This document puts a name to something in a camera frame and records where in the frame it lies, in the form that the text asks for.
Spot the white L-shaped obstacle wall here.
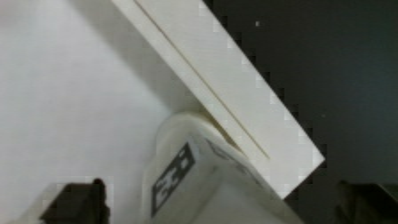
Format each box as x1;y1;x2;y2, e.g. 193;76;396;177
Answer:
133;0;326;200

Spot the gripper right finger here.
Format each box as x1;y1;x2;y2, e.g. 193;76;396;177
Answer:
333;181;398;224

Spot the white leg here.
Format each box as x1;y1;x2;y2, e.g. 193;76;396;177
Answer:
140;112;303;224

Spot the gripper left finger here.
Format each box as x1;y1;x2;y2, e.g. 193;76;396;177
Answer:
38;178;110;224

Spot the white square table top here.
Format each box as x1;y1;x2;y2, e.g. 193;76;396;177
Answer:
0;0;202;224

